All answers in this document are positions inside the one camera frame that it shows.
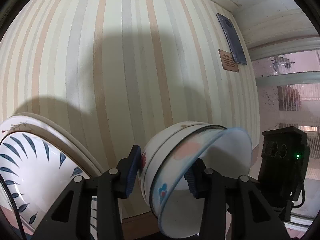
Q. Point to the blue floral white bowl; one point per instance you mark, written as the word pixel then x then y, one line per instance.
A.
pixel 177 191

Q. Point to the striped cat tablecloth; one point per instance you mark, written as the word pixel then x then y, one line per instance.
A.
pixel 113 73

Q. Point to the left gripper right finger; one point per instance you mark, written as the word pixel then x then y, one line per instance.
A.
pixel 195 177

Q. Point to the blue smartphone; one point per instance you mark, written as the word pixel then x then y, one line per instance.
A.
pixel 232 39

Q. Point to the gold rim white bowl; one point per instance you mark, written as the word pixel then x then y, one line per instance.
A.
pixel 171 169

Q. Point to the red floral white bowl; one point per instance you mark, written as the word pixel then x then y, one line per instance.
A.
pixel 158 147

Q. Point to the white floral plate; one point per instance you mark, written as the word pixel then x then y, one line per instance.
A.
pixel 56 135

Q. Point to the blue leaf pattern plate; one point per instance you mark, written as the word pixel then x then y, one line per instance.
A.
pixel 36 170

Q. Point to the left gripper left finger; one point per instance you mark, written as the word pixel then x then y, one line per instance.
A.
pixel 128 168

